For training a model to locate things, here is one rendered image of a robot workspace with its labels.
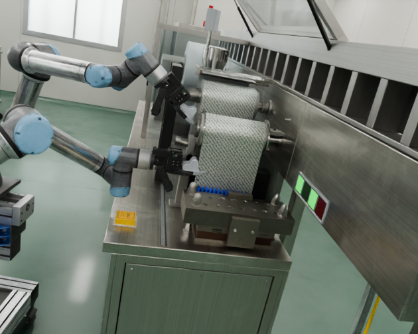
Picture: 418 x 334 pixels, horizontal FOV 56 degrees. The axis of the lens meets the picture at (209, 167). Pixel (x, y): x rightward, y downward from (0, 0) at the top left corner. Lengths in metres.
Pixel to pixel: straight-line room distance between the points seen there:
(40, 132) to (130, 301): 0.65
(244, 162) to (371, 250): 0.71
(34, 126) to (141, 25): 5.80
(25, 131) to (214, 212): 0.65
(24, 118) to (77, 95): 5.95
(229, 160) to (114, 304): 0.66
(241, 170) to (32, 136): 0.75
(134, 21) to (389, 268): 6.40
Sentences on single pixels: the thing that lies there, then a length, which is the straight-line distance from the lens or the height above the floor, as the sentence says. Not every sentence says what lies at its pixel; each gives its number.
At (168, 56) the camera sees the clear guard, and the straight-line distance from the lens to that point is 2.46.
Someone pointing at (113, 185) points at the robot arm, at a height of 1.00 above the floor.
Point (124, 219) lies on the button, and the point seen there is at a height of 0.92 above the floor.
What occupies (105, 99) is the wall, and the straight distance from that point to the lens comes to 7.15.
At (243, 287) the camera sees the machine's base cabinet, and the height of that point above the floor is 0.77.
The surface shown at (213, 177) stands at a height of 1.08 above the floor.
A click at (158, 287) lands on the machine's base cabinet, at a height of 0.74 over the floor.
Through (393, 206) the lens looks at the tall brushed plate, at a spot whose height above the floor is 1.33.
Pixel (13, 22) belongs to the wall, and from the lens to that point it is 7.34.
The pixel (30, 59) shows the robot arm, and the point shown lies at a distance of 1.59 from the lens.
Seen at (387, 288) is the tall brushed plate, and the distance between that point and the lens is 0.94.
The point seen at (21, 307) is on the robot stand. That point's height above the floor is 0.22.
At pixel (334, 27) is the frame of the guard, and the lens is 1.39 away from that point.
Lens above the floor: 1.60
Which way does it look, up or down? 18 degrees down
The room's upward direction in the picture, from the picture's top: 12 degrees clockwise
